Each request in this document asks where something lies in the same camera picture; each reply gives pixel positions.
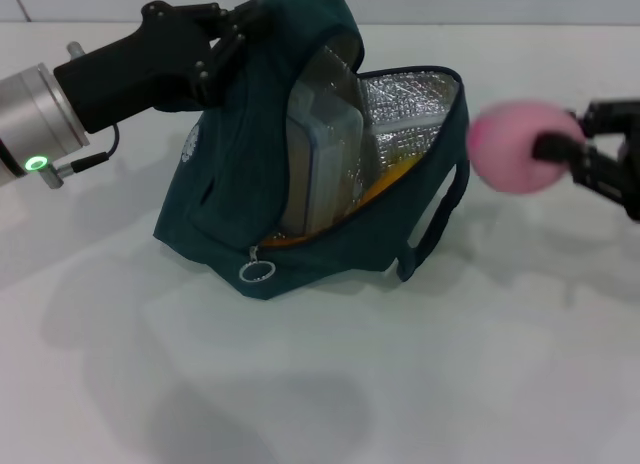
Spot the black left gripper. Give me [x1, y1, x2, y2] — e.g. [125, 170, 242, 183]
[53, 0, 270, 135]

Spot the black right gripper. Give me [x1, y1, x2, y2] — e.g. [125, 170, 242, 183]
[531, 99, 640, 224]

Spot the pink toy peach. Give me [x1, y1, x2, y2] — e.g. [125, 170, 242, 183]
[466, 97, 587, 195]

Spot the dark teal insulated lunch bag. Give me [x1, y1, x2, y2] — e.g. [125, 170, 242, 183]
[151, 0, 472, 303]

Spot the clear lunch box blue seal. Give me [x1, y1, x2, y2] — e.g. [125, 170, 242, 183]
[278, 76, 366, 236]

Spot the yellow banana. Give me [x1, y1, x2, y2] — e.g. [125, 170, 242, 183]
[269, 153, 427, 248]

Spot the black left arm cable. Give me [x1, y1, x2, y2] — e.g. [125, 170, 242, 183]
[62, 122, 120, 175]

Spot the silver zipper pull ring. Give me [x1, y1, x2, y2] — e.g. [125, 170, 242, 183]
[238, 245, 276, 284]

